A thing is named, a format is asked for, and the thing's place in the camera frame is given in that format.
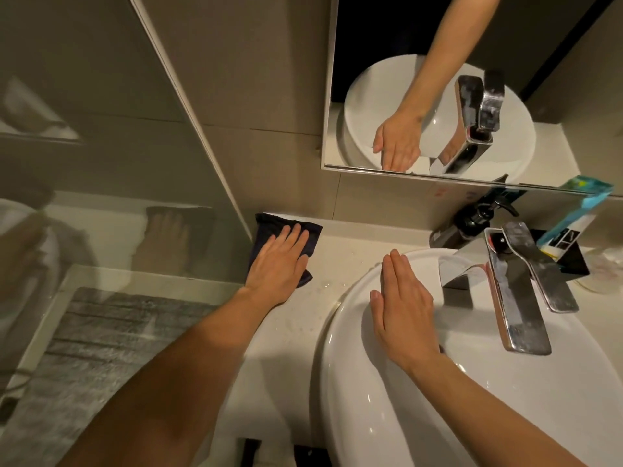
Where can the person's right hand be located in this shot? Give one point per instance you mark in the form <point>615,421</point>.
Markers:
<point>406,318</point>

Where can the person's left hand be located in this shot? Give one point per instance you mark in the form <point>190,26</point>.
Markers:
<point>273,269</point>

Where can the person's left little finger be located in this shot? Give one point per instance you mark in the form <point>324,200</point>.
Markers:
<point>266,247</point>

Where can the person's left thumb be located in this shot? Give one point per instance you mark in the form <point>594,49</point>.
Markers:
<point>303,265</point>

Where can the person's right little finger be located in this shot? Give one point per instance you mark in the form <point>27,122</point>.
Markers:
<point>423,299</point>

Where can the person's right thumb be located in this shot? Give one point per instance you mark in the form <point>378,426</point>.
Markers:
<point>375,306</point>

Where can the person's right middle finger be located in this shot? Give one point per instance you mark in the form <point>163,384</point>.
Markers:
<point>397,274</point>

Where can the person's left middle finger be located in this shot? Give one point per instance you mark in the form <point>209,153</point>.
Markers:
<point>291,238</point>

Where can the dark blue cleaning cloth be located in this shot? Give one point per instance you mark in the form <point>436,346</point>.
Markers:
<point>265,228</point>

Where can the person's right forearm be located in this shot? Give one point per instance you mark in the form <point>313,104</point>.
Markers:
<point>486,413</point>

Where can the person's left forearm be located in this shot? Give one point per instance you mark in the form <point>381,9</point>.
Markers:
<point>180,374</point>

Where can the black soap pump bottle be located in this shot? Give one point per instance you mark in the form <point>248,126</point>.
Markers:
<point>469,223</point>

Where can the chrome sink faucet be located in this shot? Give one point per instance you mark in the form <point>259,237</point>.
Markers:
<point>523,306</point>

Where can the white ceramic sink basin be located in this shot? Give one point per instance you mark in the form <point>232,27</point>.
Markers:
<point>486,398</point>

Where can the black tray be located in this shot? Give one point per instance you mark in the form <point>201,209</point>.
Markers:
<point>572,260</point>

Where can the black object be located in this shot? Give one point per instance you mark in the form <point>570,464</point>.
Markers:
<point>304,457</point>
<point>249,453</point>

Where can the blue toothpaste box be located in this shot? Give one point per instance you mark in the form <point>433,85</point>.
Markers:
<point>577,213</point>

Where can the clear plastic bag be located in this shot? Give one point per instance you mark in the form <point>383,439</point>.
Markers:
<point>603,272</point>

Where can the glass shower partition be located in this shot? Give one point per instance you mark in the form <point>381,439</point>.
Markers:
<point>97,165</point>

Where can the grey bath mat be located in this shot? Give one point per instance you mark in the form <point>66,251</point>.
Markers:
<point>87,364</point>

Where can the wall mirror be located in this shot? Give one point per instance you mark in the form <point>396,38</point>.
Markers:
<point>559,68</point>

